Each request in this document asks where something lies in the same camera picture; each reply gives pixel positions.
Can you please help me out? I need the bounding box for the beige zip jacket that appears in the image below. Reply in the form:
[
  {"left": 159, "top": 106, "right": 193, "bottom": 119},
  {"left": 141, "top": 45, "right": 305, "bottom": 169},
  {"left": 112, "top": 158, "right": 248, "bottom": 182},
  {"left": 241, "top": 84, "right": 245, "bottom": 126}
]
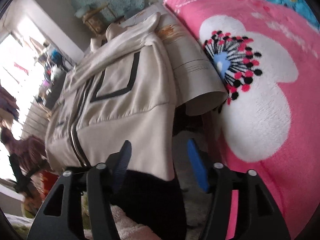
[{"left": 45, "top": 12, "right": 176, "bottom": 181}]

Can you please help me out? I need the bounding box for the grey checked bed sheet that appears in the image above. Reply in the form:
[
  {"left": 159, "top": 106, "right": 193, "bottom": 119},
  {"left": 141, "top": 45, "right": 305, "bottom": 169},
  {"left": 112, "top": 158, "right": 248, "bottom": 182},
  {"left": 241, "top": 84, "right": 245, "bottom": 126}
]
[{"left": 120, "top": 3, "right": 227, "bottom": 116}]

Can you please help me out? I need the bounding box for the pink floral blanket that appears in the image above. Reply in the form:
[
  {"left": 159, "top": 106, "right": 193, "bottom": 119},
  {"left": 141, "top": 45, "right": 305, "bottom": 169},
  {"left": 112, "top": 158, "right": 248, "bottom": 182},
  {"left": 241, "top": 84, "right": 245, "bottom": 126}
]
[{"left": 164, "top": 0, "right": 319, "bottom": 238}]

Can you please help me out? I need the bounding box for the teal plastic basin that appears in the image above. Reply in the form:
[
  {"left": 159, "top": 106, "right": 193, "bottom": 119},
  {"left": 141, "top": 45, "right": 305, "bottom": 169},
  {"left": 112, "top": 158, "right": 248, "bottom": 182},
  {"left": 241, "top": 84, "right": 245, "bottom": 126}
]
[{"left": 74, "top": 5, "right": 91, "bottom": 18}]

